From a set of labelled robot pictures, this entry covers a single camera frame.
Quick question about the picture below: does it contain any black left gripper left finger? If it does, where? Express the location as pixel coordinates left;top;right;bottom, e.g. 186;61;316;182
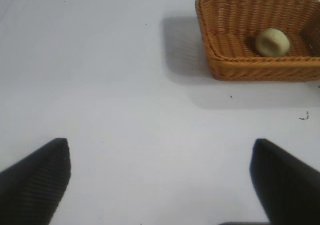
0;137;72;225

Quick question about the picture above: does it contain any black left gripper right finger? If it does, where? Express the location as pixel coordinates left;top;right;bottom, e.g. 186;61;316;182
249;138;320;225

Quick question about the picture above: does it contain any pale yellow egg yolk pastry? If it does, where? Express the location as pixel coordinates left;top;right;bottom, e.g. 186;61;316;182
255;27;291;57

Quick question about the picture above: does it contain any brown woven wicker basket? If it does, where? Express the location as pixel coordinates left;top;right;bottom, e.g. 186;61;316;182
195;0;320;82

